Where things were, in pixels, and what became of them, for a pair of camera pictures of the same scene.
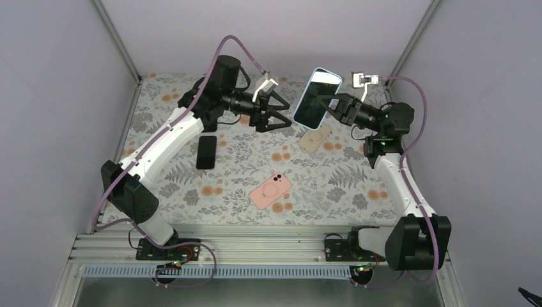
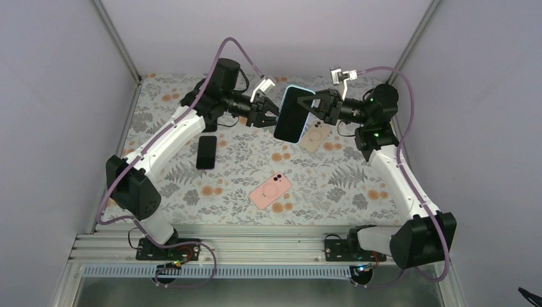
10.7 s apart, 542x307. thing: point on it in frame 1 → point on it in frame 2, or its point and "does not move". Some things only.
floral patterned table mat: [241, 174] does not move
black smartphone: [206, 152] does not move
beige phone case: [312, 139] does not move
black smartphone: [310, 111] → [293, 116]
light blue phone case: [310, 112] → [278, 116]
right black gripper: [346, 109] does not move
